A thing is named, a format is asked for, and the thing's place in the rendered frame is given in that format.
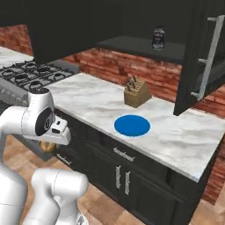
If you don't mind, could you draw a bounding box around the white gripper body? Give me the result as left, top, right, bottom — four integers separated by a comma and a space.
40, 128, 72, 147

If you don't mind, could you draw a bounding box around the blue round plate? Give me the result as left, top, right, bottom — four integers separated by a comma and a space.
113, 114, 152, 138

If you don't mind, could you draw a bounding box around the dark condiment bottle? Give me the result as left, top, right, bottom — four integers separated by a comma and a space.
151, 25, 166, 51

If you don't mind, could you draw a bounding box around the black drawer front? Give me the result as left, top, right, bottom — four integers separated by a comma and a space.
86, 128, 170, 180
54, 115, 90, 174

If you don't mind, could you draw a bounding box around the black lower cupboard door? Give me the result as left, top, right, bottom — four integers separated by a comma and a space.
86, 143, 125, 206
122, 167, 184, 225

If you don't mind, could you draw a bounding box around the black cupboard door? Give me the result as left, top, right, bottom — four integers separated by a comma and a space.
172, 0, 225, 117
86, 143, 125, 206
122, 167, 184, 225

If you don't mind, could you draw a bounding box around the black gas hob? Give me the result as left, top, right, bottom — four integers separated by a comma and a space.
0, 58, 81, 100

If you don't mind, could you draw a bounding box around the wooden knife block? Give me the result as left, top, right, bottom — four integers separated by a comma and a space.
123, 75, 153, 109

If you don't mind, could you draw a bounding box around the black upper cupboard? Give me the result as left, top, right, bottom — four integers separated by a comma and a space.
0, 0, 206, 66

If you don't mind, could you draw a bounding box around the black upper cupboard door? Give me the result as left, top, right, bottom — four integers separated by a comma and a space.
172, 0, 225, 117

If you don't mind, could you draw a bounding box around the silver drawer handle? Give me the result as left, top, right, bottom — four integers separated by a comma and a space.
55, 153, 73, 166
112, 147, 136, 163

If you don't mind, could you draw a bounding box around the silver cupboard door handle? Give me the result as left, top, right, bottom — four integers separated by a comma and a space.
114, 164, 122, 190
124, 171, 132, 197

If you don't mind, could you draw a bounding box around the black wall shelf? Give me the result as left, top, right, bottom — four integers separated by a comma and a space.
97, 35, 187, 64

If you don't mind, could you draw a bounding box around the long silver door handle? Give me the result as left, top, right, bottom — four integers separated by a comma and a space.
190, 15, 225, 102

